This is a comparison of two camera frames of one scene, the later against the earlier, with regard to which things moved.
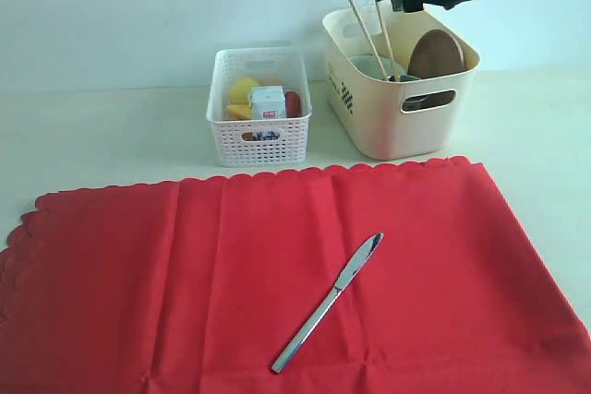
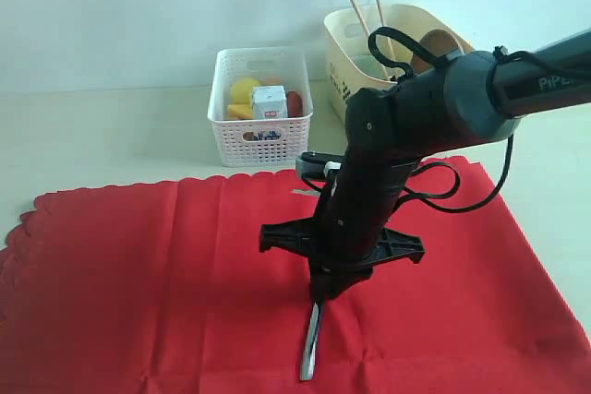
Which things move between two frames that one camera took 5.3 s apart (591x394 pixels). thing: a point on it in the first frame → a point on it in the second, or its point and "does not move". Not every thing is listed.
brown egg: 271,81 does not move
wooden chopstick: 383,41 → 383,24
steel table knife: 352,273 → 308,360
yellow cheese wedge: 239,112 does not move
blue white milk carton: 268,102 does not move
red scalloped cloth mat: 199,285 does not move
